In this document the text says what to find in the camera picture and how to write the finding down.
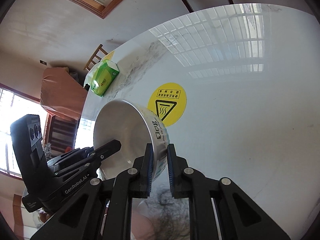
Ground white bowl blue cartoon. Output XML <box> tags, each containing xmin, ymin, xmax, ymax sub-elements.
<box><xmin>93</xmin><ymin>99</ymin><xmax>169</xmax><ymax>180</ymax></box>

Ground dark wooden bench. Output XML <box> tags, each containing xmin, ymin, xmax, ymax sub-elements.
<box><xmin>44</xmin><ymin>114</ymin><xmax>79</xmax><ymax>156</ymax></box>

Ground orange cloth covered furniture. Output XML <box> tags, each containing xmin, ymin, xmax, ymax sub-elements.
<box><xmin>40</xmin><ymin>67</ymin><xmax>87</xmax><ymax>121</ymax></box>

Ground yellow hot warning sticker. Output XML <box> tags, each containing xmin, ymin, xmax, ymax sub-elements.
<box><xmin>147</xmin><ymin>82</ymin><xmax>187</xmax><ymax>127</ymax></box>

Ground green tissue pack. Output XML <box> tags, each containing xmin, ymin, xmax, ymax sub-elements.
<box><xmin>90</xmin><ymin>59</ymin><xmax>119</xmax><ymax>97</ymax></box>

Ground side window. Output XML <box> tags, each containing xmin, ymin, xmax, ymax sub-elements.
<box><xmin>1</xmin><ymin>88</ymin><xmax>47</xmax><ymax>177</ymax></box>

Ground light wooden chair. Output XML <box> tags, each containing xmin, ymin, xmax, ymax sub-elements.
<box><xmin>84</xmin><ymin>44</ymin><xmax>108</xmax><ymax>72</ymax></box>

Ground black wall switch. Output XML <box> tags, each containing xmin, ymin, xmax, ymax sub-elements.
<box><xmin>40</xmin><ymin>60</ymin><xmax>47</xmax><ymax>66</ymax></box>

